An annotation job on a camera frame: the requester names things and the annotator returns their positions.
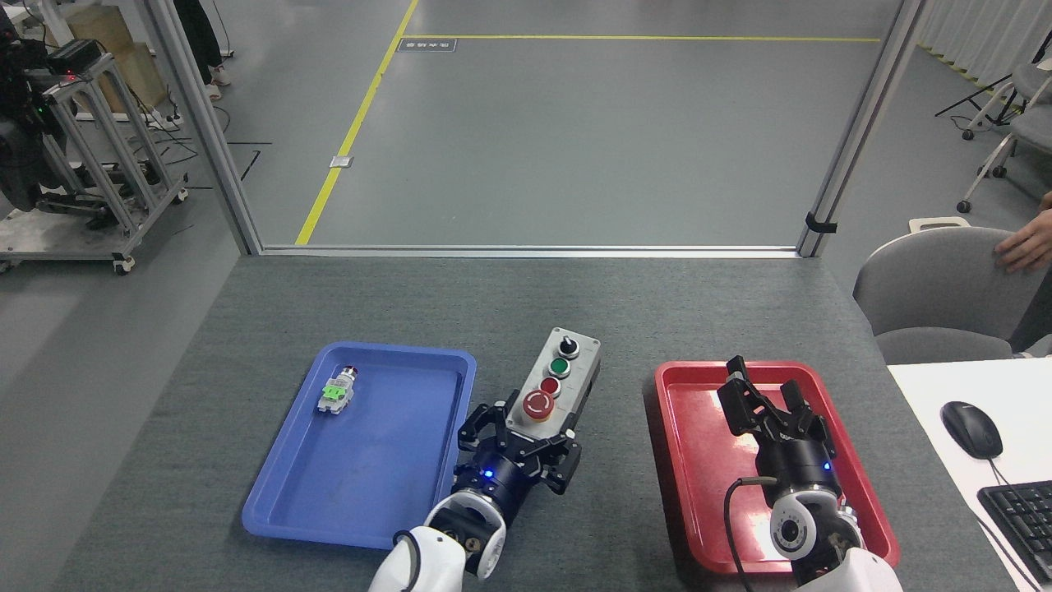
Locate black robot machine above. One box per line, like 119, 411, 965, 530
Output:
0, 16, 104, 216

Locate aluminium cart on wheels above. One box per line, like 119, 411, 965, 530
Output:
0, 53, 190, 276

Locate black floor cable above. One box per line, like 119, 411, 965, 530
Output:
152, 103, 272, 192

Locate grey padded chair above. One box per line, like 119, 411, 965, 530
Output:
852, 226, 1052, 367

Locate person's left hand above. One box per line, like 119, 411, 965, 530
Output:
994, 210, 1052, 273

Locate red plastic tray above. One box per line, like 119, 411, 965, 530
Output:
654, 360, 901, 575

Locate grey control box with buttons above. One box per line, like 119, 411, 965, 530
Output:
503, 327, 602, 441

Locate silver aluminium frame rail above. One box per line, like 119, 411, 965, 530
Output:
261, 244, 802, 260

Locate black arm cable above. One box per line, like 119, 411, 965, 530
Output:
723, 475, 778, 592

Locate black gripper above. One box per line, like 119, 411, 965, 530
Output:
717, 355, 843, 506
454, 401, 583, 527

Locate black floor stand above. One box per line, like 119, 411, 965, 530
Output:
934, 74, 1016, 124

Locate black keyboard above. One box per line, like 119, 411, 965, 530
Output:
977, 481, 1052, 586

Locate white desk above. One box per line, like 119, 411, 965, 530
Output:
888, 358, 1052, 592

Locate white curtain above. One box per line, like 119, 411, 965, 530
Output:
916, 0, 1052, 91

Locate brown cardboard box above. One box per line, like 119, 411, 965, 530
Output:
45, 7, 165, 112

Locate push button with green block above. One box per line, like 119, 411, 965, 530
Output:
316, 366, 360, 414

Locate black computer mouse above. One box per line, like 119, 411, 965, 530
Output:
940, 400, 1004, 460

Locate grey chair with white legs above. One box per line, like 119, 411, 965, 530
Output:
957, 105, 1052, 215
962, 62, 1052, 141

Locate person in dark trousers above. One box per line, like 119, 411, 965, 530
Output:
173, 0, 233, 101

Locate silver aluminium frame post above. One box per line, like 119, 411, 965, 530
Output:
796, 0, 930, 258
144, 0, 264, 256

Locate blue plastic tray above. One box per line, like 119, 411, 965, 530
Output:
242, 341, 478, 553

